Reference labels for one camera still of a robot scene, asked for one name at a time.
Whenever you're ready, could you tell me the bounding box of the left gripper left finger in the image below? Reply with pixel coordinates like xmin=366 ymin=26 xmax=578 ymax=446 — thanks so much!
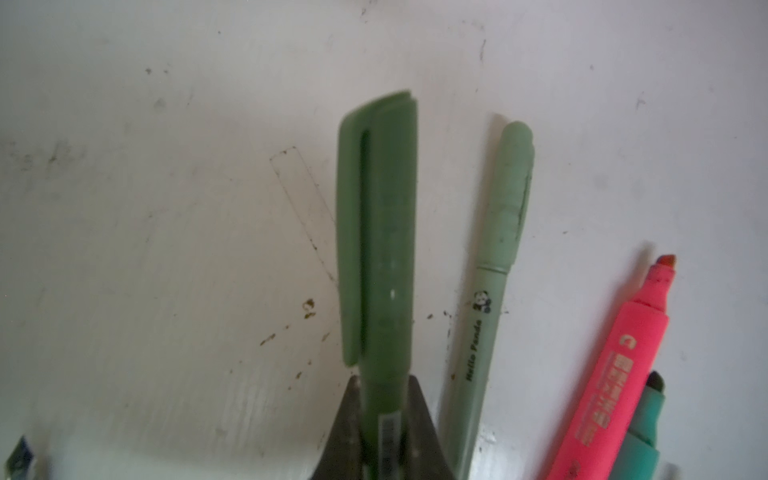
xmin=310 ymin=376 xmax=363 ymax=480

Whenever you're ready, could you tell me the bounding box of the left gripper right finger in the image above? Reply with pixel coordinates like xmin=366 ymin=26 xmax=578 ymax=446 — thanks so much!
xmin=404 ymin=375 xmax=455 ymax=480

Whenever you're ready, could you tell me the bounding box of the olive green fineliner pen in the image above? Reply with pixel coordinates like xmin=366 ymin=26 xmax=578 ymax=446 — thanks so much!
xmin=360 ymin=369 xmax=409 ymax=479

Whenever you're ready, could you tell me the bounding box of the pink highlighter pen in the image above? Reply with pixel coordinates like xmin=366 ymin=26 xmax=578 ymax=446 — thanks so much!
xmin=546 ymin=254 xmax=676 ymax=479

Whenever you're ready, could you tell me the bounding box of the light green pen cap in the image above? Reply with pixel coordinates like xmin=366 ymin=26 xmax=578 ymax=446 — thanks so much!
xmin=477 ymin=121 xmax=535 ymax=274

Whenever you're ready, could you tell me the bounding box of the dark green pen cap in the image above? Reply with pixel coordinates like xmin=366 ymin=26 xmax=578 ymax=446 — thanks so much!
xmin=336 ymin=90 xmax=418 ymax=376

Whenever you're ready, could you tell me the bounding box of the teal highlighter pen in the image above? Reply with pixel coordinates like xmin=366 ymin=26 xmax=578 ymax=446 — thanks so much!
xmin=609 ymin=371 xmax=666 ymax=480

